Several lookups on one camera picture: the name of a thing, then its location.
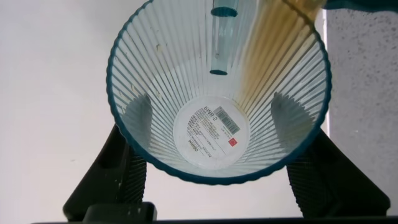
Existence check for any ribbed clear teal plastic cup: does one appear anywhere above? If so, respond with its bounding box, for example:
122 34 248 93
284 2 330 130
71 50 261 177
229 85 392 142
105 0 333 186

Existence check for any dark teal square basin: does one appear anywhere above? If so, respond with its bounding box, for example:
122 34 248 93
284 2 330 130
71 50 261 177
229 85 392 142
323 0 398 13

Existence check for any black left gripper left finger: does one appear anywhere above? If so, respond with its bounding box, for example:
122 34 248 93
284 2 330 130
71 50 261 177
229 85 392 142
63 124 147 222

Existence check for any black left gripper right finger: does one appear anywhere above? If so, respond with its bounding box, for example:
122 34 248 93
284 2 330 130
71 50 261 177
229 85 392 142
285 129 391 218

